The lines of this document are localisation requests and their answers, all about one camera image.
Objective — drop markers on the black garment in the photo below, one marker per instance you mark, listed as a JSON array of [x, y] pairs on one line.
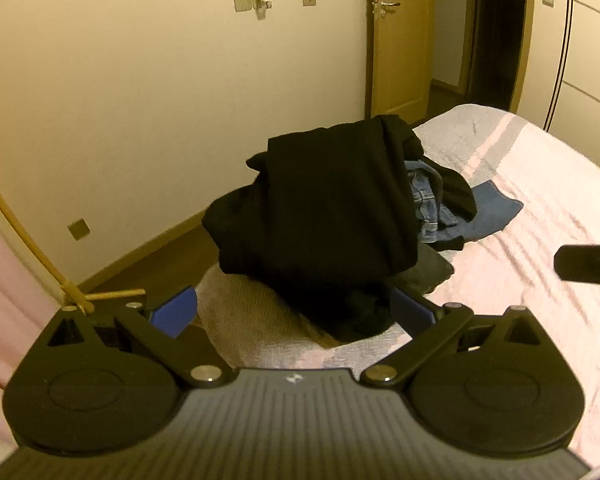
[[320, 200]]

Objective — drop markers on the blue cloth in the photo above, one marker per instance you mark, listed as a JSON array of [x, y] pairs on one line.
[[495, 210]]

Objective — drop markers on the pink hanging cloth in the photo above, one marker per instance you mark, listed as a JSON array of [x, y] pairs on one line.
[[10, 320]]

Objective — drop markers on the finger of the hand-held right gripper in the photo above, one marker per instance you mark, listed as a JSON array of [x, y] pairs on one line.
[[587, 262]]

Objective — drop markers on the pink blanket on bed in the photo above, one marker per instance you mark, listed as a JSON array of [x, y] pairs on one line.
[[445, 130]]

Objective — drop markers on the wooden door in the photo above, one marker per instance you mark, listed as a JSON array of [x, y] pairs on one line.
[[400, 60]]

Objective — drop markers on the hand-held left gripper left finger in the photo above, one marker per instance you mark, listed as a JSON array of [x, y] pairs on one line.
[[172, 311]]

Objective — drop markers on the dark grey cloth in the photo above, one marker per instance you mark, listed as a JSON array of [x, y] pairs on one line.
[[427, 270]]

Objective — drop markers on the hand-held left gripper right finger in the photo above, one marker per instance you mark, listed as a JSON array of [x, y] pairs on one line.
[[410, 311]]

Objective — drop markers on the low wall socket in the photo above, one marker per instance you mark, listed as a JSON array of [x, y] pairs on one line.
[[79, 229]]

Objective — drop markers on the cream wardrobe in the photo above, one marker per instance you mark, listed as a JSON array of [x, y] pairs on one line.
[[585, 50]]

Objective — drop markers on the white charger plug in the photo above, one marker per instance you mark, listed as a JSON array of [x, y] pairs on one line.
[[263, 2]]

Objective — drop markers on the pink fleece bed blanket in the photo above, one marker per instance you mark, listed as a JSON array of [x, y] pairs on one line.
[[505, 300]]

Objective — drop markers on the blue denim jeans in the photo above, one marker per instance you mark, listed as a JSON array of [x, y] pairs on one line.
[[427, 200]]

